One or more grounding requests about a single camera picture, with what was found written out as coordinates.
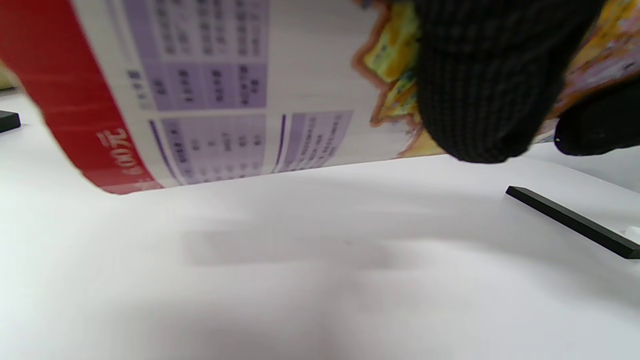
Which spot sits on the black bar paperweight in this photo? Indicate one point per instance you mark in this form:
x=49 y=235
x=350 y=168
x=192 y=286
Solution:
x=7 y=121
x=575 y=222

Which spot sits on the person's right hand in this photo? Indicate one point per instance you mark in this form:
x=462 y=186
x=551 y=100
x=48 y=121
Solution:
x=605 y=125

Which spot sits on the colourful paper map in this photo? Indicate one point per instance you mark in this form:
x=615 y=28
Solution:
x=225 y=90

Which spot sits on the person's left hand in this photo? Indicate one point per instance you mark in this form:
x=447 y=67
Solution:
x=490 y=75

